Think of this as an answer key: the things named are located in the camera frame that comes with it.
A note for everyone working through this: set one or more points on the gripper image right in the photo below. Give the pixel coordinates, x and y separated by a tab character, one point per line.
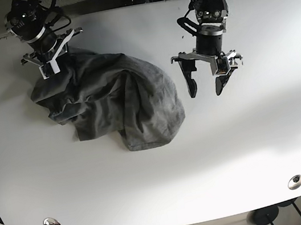
187	63

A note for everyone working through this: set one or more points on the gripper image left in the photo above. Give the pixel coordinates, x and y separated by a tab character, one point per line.
48	45

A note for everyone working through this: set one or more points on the dark grey T-shirt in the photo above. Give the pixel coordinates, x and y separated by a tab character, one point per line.
104	93

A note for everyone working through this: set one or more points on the right silver table grommet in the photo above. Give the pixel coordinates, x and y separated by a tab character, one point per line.
294	182

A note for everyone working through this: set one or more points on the silver table grommet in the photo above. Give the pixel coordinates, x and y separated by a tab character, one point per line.
294	182
50	221

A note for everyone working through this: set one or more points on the round black stand base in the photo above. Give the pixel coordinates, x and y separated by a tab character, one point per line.
264	216

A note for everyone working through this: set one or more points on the left silver table grommet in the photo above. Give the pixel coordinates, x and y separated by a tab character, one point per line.
50	221

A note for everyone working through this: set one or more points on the grey wrist camera image right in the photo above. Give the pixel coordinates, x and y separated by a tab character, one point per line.
219	65

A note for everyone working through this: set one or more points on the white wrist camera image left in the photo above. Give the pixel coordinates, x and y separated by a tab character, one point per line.
49	69

